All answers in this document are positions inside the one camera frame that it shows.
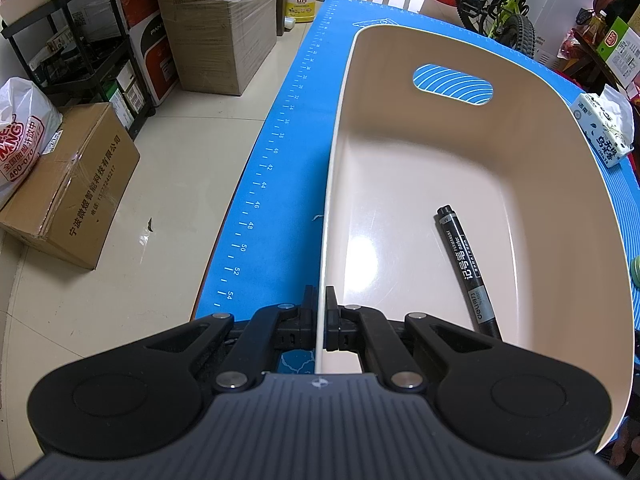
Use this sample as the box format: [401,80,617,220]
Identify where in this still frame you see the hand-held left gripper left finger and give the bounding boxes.
[144,285,318,393]

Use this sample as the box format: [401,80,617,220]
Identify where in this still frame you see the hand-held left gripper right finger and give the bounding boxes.
[324,285,502,393]

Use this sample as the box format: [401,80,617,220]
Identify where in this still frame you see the beige plastic bin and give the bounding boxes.
[315,25,639,456]

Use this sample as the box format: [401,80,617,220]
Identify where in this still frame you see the blue table mat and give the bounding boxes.
[192,0,640,376]

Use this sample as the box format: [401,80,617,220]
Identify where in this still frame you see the black marker pen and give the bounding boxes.
[436,204,504,344]

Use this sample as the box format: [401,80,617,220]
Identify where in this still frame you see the brown printed cardboard box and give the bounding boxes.
[0,102,141,271]

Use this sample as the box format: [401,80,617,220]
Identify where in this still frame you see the large wrapped cardboard box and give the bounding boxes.
[172,0,279,97]

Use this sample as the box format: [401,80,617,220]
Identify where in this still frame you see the red and white appliance box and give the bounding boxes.
[127,15,181,107]

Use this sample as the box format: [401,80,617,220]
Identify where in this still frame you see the tissue pack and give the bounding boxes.
[570,84,636,169]

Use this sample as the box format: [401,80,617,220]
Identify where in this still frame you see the white red-print plastic bag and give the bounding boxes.
[0,77,64,211]

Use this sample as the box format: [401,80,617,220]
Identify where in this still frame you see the green and black bicycle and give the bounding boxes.
[455,0,557,59]

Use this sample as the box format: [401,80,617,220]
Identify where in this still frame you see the black metal rack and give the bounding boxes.
[0,0,152,142]

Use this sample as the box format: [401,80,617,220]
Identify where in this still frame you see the green and white box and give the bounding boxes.
[596,16,640,94]

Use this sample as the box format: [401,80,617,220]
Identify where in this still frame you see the white cabinet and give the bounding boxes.
[520,0,617,61]

